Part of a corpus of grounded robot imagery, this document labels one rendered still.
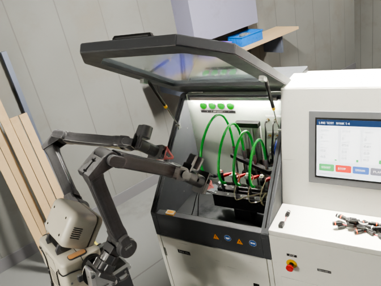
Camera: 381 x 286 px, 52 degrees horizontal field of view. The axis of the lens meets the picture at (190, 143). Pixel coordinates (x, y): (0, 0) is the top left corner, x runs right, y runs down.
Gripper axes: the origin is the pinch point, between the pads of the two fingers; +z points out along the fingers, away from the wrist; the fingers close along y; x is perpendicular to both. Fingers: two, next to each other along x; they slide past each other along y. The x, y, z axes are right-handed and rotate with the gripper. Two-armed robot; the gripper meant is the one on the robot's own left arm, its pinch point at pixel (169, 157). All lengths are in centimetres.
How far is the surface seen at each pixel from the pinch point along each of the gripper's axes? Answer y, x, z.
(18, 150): 173, -6, -18
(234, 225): -19.8, 24.8, 35.2
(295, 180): -43, -2, 47
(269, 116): -22, -38, 44
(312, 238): -58, 25, 44
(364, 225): -75, 15, 55
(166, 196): 26.9, 14.6, 25.4
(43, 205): 176, 31, 18
